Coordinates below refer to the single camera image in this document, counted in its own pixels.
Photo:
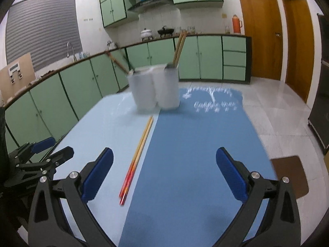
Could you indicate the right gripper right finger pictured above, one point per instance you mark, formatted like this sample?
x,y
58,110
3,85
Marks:
x,y
280,225

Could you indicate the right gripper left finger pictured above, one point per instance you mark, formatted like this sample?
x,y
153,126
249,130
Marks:
x,y
59,214

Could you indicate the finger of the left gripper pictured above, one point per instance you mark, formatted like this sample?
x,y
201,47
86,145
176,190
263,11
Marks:
x,y
55,160
43,145

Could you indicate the bamboo chopstick red end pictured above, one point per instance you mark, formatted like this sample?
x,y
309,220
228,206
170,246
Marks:
x,y
116,62

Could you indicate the bamboo chopstick red pattern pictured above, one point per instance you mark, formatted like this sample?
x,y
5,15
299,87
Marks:
x,y
181,47

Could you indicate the green lower kitchen cabinets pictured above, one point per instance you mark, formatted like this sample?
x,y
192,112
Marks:
x,y
52,105

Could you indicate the brown wooden stool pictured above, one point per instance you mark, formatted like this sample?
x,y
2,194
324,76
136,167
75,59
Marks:
x,y
292,168

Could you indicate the light blue table mat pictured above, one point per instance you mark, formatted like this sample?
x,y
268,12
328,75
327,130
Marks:
x,y
116,123

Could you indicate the cardboard panel with dispenser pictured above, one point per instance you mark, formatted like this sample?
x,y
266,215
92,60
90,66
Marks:
x,y
16,76

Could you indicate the dark blue table mat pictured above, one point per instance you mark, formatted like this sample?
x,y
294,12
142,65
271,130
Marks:
x,y
181,197

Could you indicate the chrome sink faucet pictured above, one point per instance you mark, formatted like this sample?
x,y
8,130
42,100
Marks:
x,y
70,51

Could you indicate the white twin utensil holder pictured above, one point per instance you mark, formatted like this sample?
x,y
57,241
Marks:
x,y
154,86

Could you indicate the grey window blind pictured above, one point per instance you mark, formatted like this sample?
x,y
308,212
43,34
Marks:
x,y
41,28

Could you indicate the white cooking pot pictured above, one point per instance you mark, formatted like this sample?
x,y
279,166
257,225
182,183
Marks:
x,y
146,34

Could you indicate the right wooden door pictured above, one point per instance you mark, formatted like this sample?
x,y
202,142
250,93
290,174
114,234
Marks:
x,y
301,47

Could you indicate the wooden door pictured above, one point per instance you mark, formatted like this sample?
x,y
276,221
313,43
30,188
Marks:
x,y
262,22
301,47

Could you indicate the black wok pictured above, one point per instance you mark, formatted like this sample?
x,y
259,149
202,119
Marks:
x,y
165,31

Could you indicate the black range hood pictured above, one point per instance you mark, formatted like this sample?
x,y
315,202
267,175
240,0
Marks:
x,y
143,6

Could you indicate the orange thermos flask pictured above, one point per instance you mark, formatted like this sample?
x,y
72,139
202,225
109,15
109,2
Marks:
x,y
237,24

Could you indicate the left wooden door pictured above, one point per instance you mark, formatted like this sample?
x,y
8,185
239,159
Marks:
x,y
262,22

